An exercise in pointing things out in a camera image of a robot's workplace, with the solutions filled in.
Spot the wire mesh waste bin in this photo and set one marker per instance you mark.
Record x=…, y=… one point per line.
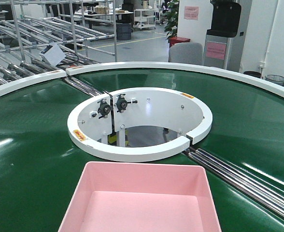
x=276, y=79

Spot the grey chair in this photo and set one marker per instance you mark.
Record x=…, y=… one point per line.
x=187, y=53

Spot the black and silver kiosk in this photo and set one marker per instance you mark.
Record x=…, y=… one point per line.
x=224, y=27

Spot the green potted plant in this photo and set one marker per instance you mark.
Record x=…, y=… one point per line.
x=171, y=15

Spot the pink plastic bin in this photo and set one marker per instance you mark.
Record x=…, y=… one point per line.
x=141, y=197

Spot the pink wall notice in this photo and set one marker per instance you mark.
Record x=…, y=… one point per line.
x=191, y=12

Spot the metal roller rack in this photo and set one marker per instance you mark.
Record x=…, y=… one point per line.
x=28, y=26

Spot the steel conveyor rollers right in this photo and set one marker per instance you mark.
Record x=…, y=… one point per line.
x=269, y=196

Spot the white box on rack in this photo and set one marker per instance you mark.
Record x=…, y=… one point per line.
x=52, y=54

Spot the white shelf cart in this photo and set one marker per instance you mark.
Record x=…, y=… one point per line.
x=144, y=19

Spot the white outer conveyor rim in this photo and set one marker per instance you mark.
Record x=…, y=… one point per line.
x=47, y=76

